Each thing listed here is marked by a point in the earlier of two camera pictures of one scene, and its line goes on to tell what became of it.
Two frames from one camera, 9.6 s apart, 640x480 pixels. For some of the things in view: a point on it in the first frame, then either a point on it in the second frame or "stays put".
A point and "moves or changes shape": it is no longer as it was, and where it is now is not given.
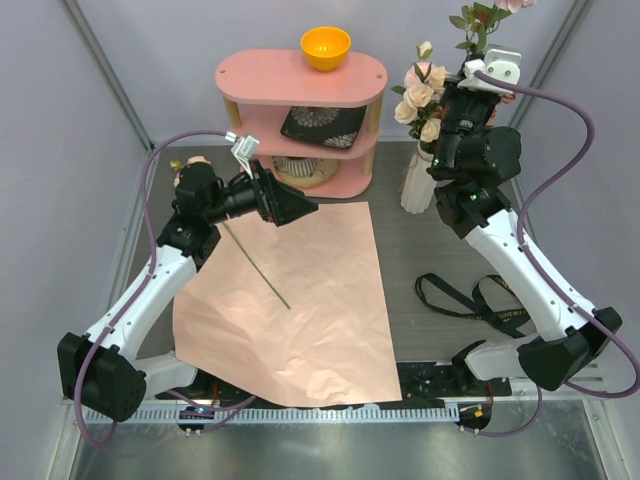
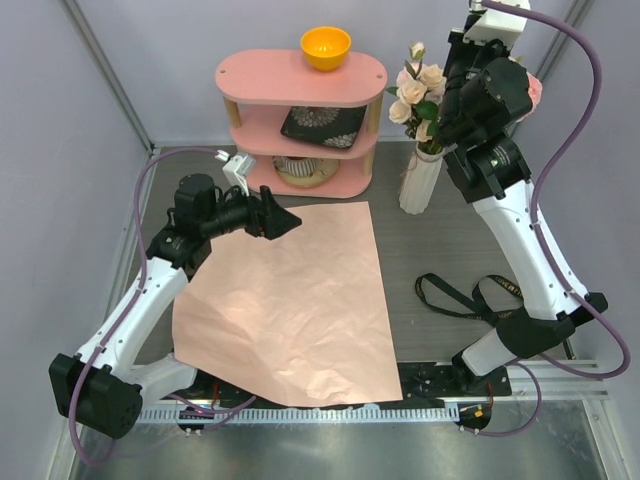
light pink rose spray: x=479 y=19 moves or changes shape
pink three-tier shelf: x=315 y=129 stays put
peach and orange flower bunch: x=423 y=92 moves or changes shape
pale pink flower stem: x=424 y=49 moves or changes shape
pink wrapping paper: x=333 y=346 stays put
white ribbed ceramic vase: x=420 y=187 stays put
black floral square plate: x=335 y=126 stays put
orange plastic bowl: x=325 y=47 stays put
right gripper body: x=465 y=111 to x=465 y=60
